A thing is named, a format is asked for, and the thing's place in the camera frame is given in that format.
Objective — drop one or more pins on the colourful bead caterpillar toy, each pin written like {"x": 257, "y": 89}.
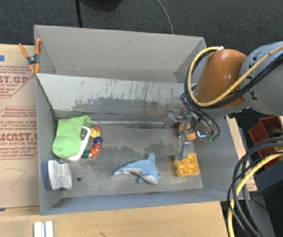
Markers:
{"x": 96, "y": 142}

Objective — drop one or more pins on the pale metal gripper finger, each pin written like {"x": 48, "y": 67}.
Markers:
{"x": 173, "y": 115}
{"x": 185, "y": 150}

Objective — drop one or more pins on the orange ball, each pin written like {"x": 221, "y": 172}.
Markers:
{"x": 192, "y": 134}

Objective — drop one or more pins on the yellow toy building brick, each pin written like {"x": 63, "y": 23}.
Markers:
{"x": 187, "y": 167}

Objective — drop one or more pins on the blue toy dolphin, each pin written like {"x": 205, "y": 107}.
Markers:
{"x": 143, "y": 169}

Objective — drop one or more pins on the white toy phone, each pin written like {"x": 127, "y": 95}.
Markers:
{"x": 83, "y": 144}

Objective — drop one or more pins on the grey metal bin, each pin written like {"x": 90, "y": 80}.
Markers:
{"x": 131, "y": 100}

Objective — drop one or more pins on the brown cardboard board red print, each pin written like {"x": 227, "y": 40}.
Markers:
{"x": 12, "y": 142}

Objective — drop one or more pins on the green sock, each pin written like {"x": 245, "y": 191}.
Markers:
{"x": 68, "y": 137}

